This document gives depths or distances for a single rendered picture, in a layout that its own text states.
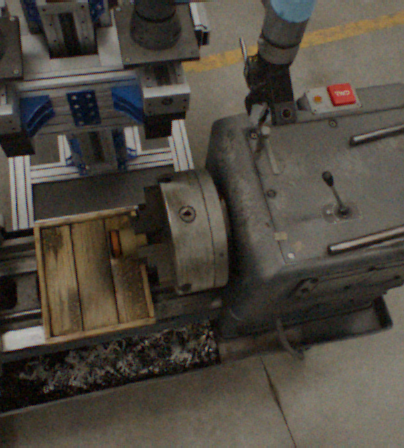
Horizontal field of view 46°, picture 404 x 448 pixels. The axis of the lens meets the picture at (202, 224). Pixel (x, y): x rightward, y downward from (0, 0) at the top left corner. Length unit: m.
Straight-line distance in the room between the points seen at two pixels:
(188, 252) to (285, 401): 1.32
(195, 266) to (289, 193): 0.28
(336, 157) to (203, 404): 1.37
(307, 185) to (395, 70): 2.20
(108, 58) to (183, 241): 0.70
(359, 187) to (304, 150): 0.16
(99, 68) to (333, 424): 1.75
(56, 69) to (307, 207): 0.86
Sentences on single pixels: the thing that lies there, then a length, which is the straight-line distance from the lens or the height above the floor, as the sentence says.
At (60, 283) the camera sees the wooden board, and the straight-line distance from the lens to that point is 1.44.
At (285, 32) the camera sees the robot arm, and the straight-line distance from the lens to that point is 0.88.
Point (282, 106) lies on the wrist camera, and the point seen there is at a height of 1.49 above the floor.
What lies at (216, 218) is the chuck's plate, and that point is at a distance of 1.10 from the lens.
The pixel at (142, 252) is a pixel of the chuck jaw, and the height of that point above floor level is 1.11.
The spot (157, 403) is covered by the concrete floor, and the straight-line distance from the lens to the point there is 2.24.
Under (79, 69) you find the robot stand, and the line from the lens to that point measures 1.55.
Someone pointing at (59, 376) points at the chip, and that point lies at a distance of 1.69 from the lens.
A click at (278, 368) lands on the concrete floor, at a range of 2.31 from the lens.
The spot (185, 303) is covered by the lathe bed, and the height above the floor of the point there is 0.86.
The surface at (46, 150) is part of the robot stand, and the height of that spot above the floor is 0.21.
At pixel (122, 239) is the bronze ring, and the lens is 1.20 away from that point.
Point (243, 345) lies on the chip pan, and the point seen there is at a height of 0.54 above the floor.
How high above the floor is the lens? 2.24
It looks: 67 degrees down
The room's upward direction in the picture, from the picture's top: 11 degrees clockwise
